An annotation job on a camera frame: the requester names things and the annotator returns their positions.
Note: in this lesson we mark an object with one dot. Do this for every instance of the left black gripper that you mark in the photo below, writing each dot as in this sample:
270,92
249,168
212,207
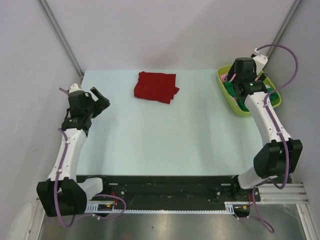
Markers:
102,102

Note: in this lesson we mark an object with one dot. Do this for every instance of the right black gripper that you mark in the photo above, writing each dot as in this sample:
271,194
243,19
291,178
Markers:
232,73

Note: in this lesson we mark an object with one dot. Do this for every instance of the green t-shirt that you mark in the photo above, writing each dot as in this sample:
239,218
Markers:
274,97

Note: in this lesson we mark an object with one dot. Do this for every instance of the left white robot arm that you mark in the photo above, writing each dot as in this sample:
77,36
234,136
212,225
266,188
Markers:
60,194

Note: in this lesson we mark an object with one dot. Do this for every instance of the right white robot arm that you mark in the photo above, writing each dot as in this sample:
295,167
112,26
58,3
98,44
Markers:
280,153

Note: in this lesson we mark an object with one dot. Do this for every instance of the lime green plastic basket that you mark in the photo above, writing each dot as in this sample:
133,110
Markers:
244,90

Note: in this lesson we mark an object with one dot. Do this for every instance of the pink t-shirt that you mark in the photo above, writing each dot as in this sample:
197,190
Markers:
228,84

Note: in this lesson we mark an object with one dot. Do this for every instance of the folded red t-shirt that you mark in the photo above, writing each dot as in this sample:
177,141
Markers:
154,86

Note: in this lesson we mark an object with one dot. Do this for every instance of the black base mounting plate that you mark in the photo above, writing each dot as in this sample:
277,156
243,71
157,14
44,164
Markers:
177,192

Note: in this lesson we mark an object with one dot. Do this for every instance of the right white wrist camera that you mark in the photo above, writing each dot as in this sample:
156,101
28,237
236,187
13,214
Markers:
259,59

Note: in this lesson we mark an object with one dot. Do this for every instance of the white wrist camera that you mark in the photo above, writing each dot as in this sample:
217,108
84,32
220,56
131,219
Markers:
259,59
74,88

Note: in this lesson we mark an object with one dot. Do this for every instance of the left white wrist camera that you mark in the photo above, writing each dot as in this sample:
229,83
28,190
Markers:
74,88

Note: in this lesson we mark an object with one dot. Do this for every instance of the right aluminium corner post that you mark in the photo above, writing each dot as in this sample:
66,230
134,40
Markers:
293,10

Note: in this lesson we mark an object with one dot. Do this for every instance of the aluminium corner post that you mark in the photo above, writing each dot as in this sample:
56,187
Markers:
293,10
49,15

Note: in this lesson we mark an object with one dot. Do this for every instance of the slotted cable duct rail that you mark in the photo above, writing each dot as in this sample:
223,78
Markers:
228,208

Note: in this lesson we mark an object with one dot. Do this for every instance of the left aluminium corner post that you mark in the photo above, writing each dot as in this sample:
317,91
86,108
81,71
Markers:
49,15

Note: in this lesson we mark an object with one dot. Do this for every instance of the aluminium frame rail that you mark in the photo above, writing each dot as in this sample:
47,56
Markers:
279,215

